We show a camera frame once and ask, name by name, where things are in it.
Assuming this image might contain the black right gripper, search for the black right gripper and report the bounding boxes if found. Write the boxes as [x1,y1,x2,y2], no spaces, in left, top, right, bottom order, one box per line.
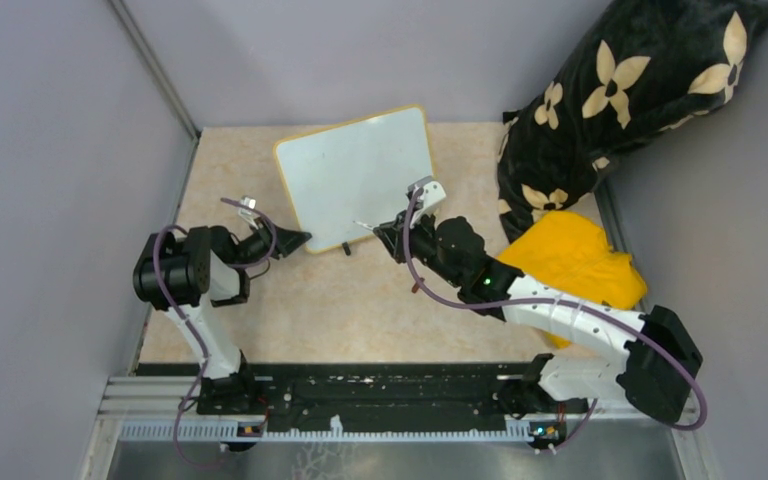
[375,205,464,289]

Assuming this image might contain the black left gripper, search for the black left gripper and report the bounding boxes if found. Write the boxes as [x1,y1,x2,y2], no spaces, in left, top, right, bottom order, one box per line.
[232,216,311,270]

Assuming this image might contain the white marker pen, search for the white marker pen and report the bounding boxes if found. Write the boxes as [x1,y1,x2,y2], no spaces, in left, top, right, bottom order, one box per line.
[353,220,375,232]

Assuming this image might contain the yellow framed whiteboard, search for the yellow framed whiteboard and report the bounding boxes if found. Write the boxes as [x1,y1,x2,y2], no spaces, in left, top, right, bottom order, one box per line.
[273,104,434,254]

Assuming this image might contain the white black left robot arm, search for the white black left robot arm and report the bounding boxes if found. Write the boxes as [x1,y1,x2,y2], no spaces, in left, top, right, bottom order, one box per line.
[132,225,312,414]

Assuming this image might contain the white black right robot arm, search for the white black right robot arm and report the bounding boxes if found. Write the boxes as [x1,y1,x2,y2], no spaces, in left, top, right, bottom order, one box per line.
[370,212,709,431]

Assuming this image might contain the yellow cloth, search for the yellow cloth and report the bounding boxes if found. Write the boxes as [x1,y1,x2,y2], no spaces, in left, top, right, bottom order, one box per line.
[497,211,648,310]

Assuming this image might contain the black floral pillow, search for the black floral pillow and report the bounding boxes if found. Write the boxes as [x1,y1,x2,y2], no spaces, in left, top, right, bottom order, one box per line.
[496,1,768,241]

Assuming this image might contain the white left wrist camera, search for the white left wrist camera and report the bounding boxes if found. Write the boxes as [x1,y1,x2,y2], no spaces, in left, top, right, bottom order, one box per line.
[239,196,256,213]

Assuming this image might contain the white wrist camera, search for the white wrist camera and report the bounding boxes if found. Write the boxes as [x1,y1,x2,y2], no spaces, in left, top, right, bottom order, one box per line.
[407,175,447,228]
[239,196,256,213]

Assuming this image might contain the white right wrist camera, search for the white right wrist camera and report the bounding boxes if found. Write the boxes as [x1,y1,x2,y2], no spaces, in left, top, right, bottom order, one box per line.
[407,175,447,228]

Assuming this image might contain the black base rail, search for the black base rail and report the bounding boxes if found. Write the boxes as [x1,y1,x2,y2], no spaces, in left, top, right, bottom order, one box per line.
[133,361,591,435]

